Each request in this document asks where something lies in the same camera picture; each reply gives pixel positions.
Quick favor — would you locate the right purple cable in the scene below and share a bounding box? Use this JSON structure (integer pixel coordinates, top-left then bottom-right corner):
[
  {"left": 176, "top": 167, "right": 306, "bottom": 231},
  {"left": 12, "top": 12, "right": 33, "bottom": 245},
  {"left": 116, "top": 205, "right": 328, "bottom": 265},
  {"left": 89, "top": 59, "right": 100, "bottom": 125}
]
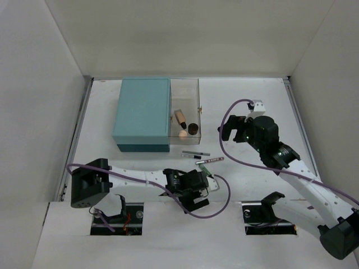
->
[{"left": 219, "top": 98, "right": 359, "bottom": 228}]

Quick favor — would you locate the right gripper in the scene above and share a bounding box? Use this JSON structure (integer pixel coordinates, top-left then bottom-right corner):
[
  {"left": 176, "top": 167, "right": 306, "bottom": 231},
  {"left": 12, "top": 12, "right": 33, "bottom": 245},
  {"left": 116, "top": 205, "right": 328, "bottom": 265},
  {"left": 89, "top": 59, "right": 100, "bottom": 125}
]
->
[{"left": 218, "top": 115, "right": 265, "bottom": 154}]

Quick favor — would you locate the red lip pencil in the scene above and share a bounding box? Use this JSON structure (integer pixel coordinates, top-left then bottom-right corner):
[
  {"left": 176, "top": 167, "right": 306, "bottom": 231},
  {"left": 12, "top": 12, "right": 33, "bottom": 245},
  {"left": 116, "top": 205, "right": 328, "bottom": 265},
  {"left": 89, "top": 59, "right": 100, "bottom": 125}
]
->
[{"left": 195, "top": 157, "right": 224, "bottom": 165}]

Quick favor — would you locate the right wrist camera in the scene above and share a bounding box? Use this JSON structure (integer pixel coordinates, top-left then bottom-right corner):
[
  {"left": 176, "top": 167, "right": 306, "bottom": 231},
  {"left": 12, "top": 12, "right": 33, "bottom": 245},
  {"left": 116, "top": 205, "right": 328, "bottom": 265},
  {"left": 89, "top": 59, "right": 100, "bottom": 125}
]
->
[{"left": 246, "top": 100, "right": 266, "bottom": 120}]

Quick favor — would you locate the beige makeup sponge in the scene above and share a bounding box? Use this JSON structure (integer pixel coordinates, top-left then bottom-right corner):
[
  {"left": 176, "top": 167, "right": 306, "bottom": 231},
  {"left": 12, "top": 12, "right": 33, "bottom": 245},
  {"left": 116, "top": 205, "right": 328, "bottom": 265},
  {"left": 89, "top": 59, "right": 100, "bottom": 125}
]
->
[{"left": 178, "top": 130, "right": 188, "bottom": 140}]

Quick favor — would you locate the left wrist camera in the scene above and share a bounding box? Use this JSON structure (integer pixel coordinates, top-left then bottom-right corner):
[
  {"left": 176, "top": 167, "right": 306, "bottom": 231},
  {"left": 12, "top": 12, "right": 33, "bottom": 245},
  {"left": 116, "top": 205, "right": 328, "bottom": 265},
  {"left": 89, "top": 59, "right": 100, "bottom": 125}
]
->
[{"left": 207, "top": 177, "right": 220, "bottom": 192}]

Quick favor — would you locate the aluminium rail right edge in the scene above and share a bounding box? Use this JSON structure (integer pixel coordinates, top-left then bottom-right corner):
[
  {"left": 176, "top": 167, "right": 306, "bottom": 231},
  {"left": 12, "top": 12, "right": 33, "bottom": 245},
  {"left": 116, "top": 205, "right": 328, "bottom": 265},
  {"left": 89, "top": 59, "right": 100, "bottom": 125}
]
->
[{"left": 283, "top": 77, "right": 321, "bottom": 182}]

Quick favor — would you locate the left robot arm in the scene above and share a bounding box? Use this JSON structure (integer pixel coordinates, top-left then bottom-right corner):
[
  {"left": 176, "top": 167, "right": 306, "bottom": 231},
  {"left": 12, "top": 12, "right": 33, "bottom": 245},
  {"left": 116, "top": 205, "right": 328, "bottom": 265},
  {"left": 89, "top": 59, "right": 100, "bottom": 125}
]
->
[{"left": 68, "top": 158, "right": 218, "bottom": 224}]

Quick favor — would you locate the teal drawer box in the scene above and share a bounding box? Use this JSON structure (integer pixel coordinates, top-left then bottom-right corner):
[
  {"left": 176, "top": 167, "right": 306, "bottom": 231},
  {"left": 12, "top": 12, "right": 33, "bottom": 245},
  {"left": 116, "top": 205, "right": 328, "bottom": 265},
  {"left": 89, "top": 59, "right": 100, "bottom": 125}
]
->
[{"left": 112, "top": 77, "right": 171, "bottom": 152}]

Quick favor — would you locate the beige foundation bottle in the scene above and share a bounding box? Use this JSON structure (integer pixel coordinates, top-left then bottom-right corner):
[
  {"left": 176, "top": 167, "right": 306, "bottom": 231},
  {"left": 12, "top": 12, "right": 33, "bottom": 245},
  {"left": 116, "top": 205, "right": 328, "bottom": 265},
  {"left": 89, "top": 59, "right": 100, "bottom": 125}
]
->
[{"left": 174, "top": 109, "right": 187, "bottom": 130}]

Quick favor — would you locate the small black jar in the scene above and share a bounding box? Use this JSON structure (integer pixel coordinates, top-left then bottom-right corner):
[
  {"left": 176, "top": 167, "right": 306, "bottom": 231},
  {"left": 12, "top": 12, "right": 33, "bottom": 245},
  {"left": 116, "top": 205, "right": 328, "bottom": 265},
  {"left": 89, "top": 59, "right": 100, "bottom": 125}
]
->
[{"left": 187, "top": 123, "right": 199, "bottom": 136}]

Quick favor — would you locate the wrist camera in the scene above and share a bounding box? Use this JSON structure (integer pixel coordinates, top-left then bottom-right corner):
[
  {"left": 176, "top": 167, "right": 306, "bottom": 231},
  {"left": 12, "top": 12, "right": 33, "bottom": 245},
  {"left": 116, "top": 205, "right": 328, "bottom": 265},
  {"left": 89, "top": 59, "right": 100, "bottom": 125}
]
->
[
  {"left": 207, "top": 177, "right": 220, "bottom": 192},
  {"left": 246, "top": 100, "right": 266, "bottom": 120}
]

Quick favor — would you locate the clear acrylic drawer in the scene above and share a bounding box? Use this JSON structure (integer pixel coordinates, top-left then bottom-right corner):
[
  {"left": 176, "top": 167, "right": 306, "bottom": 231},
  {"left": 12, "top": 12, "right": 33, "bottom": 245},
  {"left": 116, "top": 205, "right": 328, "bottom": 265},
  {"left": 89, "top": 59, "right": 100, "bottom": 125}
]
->
[{"left": 170, "top": 78, "right": 202, "bottom": 145}]

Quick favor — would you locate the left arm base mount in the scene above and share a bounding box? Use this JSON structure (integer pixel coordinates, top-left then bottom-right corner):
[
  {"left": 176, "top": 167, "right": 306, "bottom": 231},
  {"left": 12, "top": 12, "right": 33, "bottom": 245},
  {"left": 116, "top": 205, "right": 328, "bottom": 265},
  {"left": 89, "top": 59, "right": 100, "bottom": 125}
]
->
[{"left": 89, "top": 196, "right": 144, "bottom": 236}]

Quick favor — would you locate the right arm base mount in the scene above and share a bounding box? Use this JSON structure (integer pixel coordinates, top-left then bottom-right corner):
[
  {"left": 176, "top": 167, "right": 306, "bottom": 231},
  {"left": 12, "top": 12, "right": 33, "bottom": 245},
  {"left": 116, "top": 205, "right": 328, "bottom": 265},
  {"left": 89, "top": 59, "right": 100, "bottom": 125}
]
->
[{"left": 242, "top": 192, "right": 297, "bottom": 235}]

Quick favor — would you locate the silver eyeliner pencil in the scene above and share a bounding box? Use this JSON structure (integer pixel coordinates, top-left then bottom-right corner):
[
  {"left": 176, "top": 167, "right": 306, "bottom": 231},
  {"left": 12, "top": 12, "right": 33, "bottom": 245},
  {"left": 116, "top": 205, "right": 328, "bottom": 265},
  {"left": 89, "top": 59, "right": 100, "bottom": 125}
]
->
[{"left": 182, "top": 151, "right": 211, "bottom": 156}]

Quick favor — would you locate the black silver pencil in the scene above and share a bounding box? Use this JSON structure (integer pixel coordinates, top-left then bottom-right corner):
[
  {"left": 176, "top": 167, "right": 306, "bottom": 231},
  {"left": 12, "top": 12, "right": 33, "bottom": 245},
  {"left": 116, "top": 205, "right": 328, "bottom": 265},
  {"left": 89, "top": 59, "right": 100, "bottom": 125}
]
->
[{"left": 181, "top": 154, "right": 202, "bottom": 160}]

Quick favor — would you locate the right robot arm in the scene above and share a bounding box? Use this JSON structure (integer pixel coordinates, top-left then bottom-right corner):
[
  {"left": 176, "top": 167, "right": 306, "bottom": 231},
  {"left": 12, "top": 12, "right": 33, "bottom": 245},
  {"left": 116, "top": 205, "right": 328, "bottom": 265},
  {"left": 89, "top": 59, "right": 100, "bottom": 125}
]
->
[{"left": 218, "top": 115, "right": 358, "bottom": 260}]

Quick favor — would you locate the green tube upper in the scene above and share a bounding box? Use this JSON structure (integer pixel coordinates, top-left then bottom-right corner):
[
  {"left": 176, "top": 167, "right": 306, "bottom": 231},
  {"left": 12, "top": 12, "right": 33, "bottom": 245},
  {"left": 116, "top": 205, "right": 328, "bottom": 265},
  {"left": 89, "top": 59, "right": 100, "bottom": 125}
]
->
[{"left": 199, "top": 164, "right": 211, "bottom": 177}]

